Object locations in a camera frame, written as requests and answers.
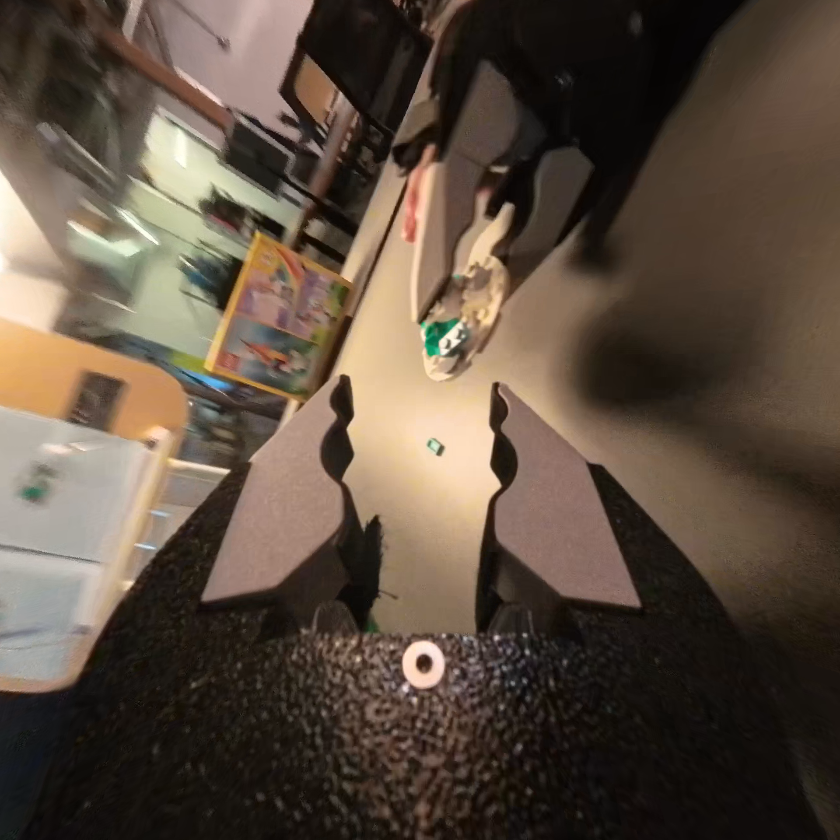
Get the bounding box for wooden book stand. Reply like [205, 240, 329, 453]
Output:
[0, 318, 231, 693]

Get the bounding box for person's right hand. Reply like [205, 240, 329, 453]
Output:
[400, 164, 429, 245]

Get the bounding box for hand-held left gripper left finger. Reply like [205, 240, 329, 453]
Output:
[200, 374, 361, 630]

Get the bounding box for pale blue instruction booklet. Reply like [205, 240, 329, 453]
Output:
[0, 407, 155, 683]

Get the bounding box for tan round lego assembly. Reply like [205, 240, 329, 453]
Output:
[420, 203, 514, 383]

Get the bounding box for colourful lego box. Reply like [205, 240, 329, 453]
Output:
[203, 231, 355, 403]

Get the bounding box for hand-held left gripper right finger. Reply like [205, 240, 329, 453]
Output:
[481, 382, 643, 632]

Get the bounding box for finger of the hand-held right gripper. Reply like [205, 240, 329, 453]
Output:
[507, 144, 597, 290]
[411, 61, 547, 324]

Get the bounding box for black desk monitor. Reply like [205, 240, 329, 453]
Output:
[279, 0, 434, 132]

